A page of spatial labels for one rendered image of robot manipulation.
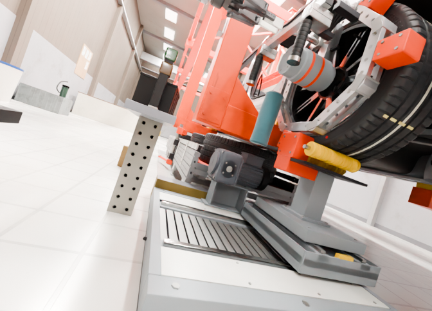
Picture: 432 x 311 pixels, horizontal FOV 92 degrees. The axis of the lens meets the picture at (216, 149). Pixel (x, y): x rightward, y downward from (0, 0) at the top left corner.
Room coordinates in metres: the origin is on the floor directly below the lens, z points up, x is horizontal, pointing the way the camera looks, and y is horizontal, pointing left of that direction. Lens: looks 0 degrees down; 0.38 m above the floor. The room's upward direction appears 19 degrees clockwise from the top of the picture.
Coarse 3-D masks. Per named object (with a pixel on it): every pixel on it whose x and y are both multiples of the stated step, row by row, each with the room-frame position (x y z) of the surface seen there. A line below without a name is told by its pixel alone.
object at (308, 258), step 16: (256, 208) 1.13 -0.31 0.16; (256, 224) 0.99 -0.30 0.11; (272, 224) 0.88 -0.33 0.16; (272, 240) 0.85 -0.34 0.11; (288, 240) 0.77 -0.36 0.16; (288, 256) 0.75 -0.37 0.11; (304, 256) 0.68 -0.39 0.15; (320, 256) 0.70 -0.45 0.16; (336, 256) 0.73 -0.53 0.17; (352, 256) 0.80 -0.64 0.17; (304, 272) 0.69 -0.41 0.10; (320, 272) 0.71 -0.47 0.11; (336, 272) 0.72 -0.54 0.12; (352, 272) 0.75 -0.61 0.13; (368, 272) 0.77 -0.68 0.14
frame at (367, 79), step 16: (368, 16) 0.72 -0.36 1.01; (384, 32) 0.66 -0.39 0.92; (368, 48) 0.68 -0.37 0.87; (368, 64) 0.66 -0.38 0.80; (288, 80) 1.19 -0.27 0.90; (368, 80) 0.66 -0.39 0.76; (288, 96) 1.15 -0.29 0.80; (352, 96) 0.69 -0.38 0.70; (368, 96) 0.69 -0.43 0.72; (288, 112) 1.10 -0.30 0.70; (336, 112) 0.74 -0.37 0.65; (288, 128) 0.96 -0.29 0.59; (304, 128) 0.86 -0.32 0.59; (320, 128) 0.80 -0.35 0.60
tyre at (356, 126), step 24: (408, 24) 0.67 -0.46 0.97; (384, 72) 0.69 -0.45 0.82; (408, 72) 0.63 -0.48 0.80; (384, 96) 0.67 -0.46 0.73; (408, 96) 0.66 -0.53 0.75; (360, 120) 0.72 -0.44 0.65; (384, 120) 0.70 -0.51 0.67; (408, 120) 0.70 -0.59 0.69; (336, 144) 0.80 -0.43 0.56; (360, 144) 0.77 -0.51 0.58; (384, 144) 0.76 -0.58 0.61
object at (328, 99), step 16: (352, 32) 0.92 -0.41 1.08; (368, 32) 0.85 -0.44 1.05; (352, 48) 0.90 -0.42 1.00; (336, 64) 0.96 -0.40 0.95; (352, 64) 0.86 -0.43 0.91; (336, 80) 0.98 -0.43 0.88; (352, 80) 0.84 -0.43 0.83; (304, 96) 1.19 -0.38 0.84; (320, 96) 0.99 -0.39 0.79; (336, 96) 0.91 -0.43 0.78; (304, 112) 1.17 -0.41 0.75; (320, 112) 1.22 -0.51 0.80; (352, 112) 0.76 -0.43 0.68
